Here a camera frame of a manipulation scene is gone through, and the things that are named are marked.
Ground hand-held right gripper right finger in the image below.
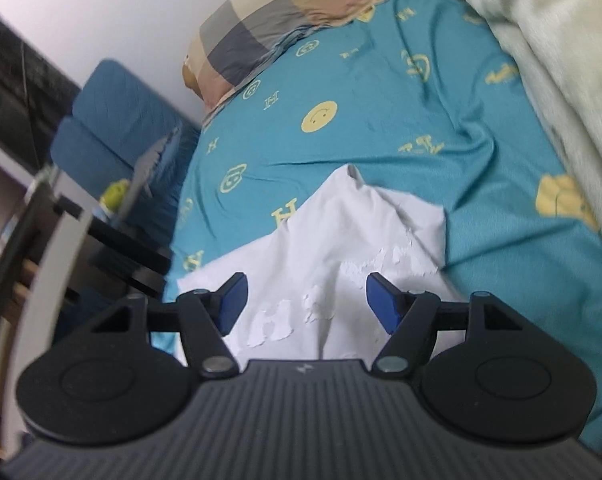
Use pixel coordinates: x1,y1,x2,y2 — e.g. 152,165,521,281
366,272,525,378

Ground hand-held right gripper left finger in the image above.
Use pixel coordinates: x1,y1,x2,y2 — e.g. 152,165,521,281
89,272,249,378

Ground white t-shirt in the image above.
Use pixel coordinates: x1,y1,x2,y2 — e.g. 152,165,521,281
173,163,463,367

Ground green plush toy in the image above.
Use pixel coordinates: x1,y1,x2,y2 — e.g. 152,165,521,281
99,179,132,212

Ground grey cloth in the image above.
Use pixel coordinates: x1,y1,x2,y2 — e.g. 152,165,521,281
125,124,183,213

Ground bed with teal printed sheet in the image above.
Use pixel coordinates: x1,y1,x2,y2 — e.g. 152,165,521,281
151,0,602,456

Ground blue covered chair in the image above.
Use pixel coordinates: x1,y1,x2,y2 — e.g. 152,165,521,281
71,58,203,241
50,116,142,221

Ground plaid pillow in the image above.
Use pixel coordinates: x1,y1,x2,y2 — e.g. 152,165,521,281
183,0,386,112

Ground pale green fleece blanket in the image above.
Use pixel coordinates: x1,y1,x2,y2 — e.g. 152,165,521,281
400,0,602,443

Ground dark window grille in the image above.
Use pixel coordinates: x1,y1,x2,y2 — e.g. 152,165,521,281
0,0,82,173

